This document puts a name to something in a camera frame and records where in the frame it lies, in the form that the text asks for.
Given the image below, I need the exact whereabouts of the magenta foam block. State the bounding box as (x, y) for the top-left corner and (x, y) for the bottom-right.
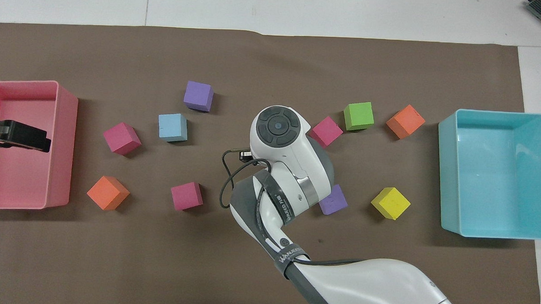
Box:
(308, 115), (344, 148)
(170, 181), (205, 212)
(102, 121), (143, 156)

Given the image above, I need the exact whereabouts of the purple foam block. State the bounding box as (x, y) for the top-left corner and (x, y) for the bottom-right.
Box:
(318, 183), (349, 216)
(183, 80), (215, 112)

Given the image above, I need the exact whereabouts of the green foam block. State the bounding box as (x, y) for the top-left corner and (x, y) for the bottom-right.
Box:
(342, 101), (375, 132)

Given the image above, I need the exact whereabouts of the light blue foam block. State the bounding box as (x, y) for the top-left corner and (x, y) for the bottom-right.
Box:
(157, 112), (188, 143)

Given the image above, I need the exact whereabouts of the yellow foam block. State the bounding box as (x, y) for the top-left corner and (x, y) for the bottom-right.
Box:
(370, 186), (412, 221)

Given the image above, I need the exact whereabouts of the orange foam block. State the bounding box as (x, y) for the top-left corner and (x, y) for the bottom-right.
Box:
(86, 175), (131, 211)
(385, 103), (426, 140)

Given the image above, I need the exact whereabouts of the cyan plastic bin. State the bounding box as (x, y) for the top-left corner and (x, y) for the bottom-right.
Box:
(434, 108), (541, 240)

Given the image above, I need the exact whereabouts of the pink plastic bin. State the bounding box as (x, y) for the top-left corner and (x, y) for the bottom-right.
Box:
(0, 79), (80, 213)

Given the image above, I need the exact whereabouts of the black cable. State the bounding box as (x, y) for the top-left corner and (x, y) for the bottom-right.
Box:
(219, 148), (274, 211)

